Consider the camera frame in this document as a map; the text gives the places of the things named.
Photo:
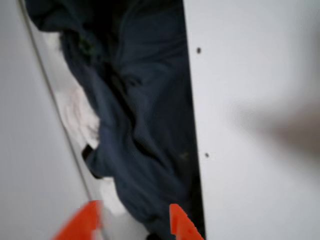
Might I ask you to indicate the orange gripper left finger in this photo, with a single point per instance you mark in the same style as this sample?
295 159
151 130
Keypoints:
85 222

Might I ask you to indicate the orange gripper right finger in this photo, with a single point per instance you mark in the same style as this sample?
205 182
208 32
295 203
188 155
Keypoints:
182 225

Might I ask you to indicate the person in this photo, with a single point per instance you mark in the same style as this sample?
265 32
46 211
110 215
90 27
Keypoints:
150 112

